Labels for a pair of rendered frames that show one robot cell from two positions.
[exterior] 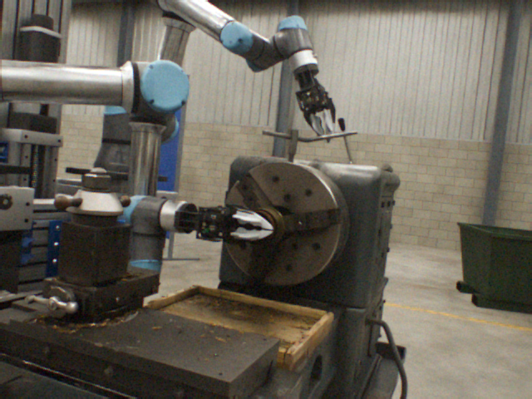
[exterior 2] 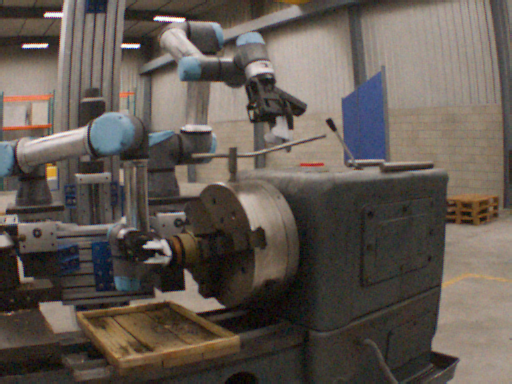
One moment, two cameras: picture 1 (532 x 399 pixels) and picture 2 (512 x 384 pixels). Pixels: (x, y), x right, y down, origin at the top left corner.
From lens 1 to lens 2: 84 cm
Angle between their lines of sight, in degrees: 34
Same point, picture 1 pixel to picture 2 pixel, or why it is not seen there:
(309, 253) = (240, 277)
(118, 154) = (151, 181)
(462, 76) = not seen: outside the picture
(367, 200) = (319, 215)
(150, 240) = (119, 261)
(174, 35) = not seen: hidden behind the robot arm
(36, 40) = (84, 107)
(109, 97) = (78, 151)
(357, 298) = (318, 321)
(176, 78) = (114, 126)
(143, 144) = (126, 178)
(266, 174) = (208, 196)
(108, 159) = not seen: hidden behind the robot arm
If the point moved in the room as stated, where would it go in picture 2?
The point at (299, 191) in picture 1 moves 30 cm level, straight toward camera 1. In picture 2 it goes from (228, 213) to (130, 229)
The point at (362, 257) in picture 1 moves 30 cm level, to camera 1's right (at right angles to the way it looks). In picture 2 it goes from (320, 279) to (435, 288)
